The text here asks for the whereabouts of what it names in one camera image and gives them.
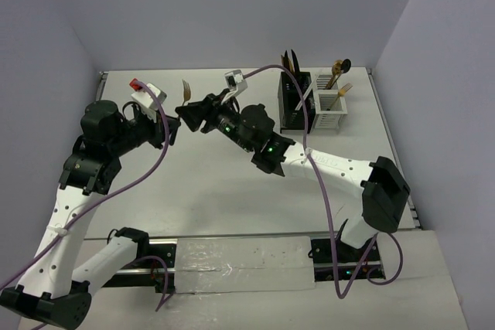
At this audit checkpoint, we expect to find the white utensil container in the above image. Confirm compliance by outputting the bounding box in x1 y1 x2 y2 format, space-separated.
312 72 348 131

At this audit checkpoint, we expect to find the gold fork green handle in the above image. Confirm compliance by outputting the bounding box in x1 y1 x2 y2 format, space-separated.
182 80 192 106

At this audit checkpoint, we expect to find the silver tape sheet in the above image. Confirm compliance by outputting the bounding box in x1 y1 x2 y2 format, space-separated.
174 236 316 294

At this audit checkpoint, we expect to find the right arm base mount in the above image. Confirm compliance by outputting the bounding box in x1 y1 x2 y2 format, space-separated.
308 234 385 282

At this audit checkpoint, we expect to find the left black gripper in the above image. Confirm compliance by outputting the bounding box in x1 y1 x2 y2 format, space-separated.
109 106 180 156

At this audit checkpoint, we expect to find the black spoon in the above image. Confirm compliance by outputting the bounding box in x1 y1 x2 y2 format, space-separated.
326 59 352 89

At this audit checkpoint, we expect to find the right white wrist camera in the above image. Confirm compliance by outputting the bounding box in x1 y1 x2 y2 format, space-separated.
221 70 248 104

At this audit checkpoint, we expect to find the white chopstick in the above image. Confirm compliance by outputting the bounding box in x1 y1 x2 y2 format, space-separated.
302 68 323 102
295 73 329 111

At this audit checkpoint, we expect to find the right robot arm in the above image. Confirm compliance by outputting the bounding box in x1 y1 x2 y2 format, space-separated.
175 94 411 261

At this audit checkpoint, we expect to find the white fork green handle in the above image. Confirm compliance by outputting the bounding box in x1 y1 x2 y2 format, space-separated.
328 83 353 111

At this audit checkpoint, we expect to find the gold spoon green handle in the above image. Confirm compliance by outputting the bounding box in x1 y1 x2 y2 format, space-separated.
326 60 343 90

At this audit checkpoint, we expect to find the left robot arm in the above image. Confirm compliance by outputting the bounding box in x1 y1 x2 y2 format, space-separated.
1 100 181 329

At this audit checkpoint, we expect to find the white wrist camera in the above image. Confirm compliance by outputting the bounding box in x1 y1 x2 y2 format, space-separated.
129 79 167 121
221 70 248 104

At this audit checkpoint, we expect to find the black steak knife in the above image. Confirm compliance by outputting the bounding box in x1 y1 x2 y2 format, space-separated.
283 51 292 71
291 49 300 75

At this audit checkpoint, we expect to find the black utensil container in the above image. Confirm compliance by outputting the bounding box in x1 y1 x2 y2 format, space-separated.
278 72 316 134

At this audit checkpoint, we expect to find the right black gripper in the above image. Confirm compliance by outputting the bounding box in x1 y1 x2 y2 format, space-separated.
175 88 254 153

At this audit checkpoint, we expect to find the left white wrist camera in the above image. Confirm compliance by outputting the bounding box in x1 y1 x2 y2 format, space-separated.
129 79 167 121

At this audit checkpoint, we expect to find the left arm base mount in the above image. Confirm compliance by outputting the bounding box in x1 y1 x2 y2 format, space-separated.
104 238 177 294

